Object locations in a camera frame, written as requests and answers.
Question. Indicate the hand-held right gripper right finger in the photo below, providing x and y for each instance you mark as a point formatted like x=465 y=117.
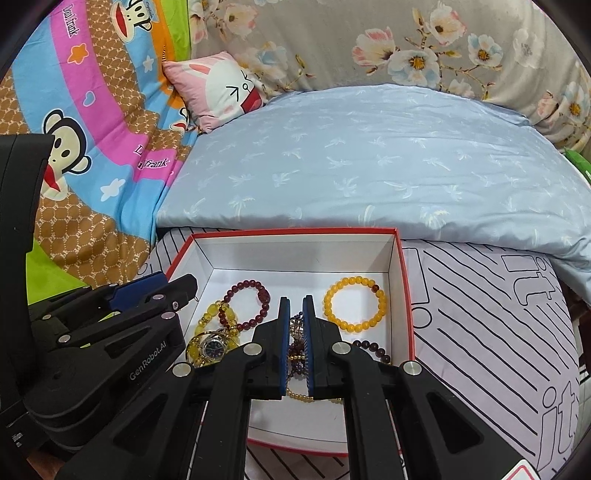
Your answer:
x=309 y=346

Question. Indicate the cartoon monkey blanket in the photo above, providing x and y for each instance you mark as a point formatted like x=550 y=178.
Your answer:
x=92 y=138

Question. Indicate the silver wrist watch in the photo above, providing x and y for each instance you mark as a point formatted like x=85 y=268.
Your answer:
x=213 y=350

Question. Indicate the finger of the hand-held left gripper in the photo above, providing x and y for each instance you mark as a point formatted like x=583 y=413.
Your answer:
x=178 y=293
x=134 y=290

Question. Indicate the green packet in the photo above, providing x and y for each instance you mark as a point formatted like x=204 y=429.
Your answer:
x=582 y=166

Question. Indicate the red cardboard box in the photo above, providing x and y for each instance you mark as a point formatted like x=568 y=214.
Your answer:
x=300 y=258

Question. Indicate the pink rabbit pillow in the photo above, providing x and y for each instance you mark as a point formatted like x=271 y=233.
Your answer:
x=221 y=92

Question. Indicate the grey floral quilt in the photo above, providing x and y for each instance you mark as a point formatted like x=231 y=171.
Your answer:
x=369 y=27

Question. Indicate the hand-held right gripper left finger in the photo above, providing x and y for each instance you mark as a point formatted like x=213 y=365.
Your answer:
x=284 y=346

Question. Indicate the light blue quilt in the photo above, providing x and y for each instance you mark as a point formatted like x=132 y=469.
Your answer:
x=369 y=161

